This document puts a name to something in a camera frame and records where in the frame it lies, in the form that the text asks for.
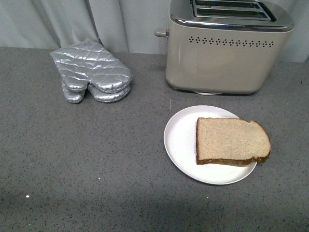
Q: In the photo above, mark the brown bread slice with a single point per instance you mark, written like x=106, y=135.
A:
x=231, y=141

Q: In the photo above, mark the beige two-slot toaster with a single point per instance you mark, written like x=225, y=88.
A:
x=223, y=46

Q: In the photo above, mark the white round plate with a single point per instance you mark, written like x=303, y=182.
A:
x=180, y=145

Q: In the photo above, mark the lower silver quilted oven mitt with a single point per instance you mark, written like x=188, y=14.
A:
x=98, y=95

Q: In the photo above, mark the silver quilted oven mitt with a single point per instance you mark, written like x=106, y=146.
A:
x=98, y=95
x=90, y=63

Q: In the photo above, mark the upper silver quilted oven mitt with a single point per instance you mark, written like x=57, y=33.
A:
x=90, y=63

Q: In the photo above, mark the grey curtain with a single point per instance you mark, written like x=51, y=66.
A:
x=121, y=25

